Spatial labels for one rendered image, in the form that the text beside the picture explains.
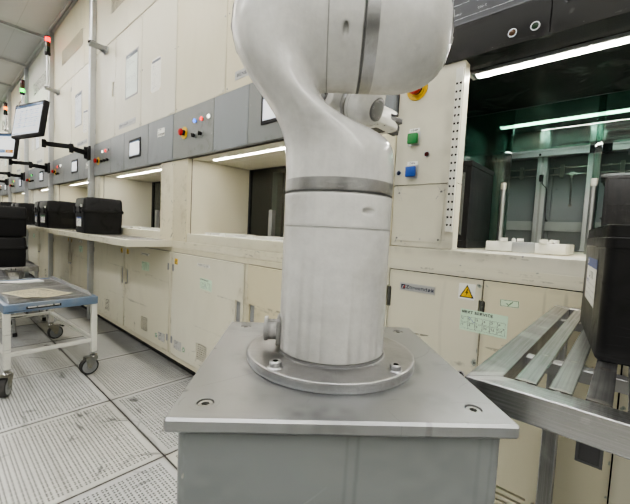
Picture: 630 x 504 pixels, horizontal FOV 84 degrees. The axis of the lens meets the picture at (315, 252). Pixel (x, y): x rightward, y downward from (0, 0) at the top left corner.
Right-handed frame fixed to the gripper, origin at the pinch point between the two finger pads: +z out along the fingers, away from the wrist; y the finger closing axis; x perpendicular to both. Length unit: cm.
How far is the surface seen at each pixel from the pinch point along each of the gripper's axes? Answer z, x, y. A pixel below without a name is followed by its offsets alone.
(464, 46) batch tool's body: 12.4, 23.3, 13.6
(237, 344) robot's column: -62, -44, 17
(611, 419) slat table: -49, -44, 52
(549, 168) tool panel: 101, 4, 22
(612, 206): 54, -18, 47
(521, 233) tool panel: 102, -26, 13
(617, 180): 54, -10, 47
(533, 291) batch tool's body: 12, -42, 35
